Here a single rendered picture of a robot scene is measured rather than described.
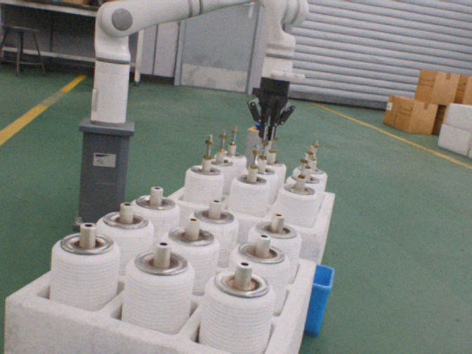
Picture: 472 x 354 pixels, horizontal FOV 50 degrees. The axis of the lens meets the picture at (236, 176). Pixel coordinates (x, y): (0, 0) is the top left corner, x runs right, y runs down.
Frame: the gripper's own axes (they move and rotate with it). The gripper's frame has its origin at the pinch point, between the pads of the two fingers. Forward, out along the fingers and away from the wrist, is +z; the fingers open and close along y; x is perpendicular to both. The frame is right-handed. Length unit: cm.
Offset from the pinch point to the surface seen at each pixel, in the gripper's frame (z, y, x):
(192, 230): 9, 34, 44
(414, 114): 17, -283, -253
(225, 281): 10, 33, 59
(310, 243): 19.9, -1.7, 25.9
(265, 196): 12.9, 4.7, 13.5
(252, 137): 6.2, -8.5, -25.8
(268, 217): 17.4, 4.4, 15.9
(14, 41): 9, 64, -538
